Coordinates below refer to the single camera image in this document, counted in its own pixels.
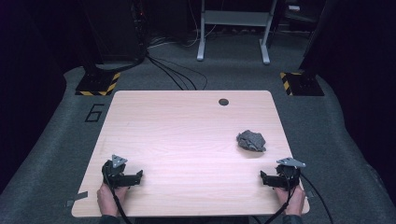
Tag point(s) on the grey tape strip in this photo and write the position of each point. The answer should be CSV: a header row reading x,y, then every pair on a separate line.
x,y
310,194
77,197

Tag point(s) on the white desk frame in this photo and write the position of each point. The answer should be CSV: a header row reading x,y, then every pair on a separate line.
x,y
236,18

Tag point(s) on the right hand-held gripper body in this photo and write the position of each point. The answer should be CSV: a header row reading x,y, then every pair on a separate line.
x,y
289,174

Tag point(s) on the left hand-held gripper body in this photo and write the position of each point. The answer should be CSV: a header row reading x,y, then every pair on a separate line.
x,y
113,174

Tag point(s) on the black stand post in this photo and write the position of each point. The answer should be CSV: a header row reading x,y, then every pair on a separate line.
x,y
91,46
314,40

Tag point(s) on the grey towel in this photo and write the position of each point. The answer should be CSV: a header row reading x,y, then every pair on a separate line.
x,y
251,141

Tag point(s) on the black cabinet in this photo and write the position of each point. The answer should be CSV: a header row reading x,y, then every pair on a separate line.
x,y
124,31

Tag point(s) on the hazard-striped black base plate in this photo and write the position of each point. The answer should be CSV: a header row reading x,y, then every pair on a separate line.
x,y
96,84
303,84

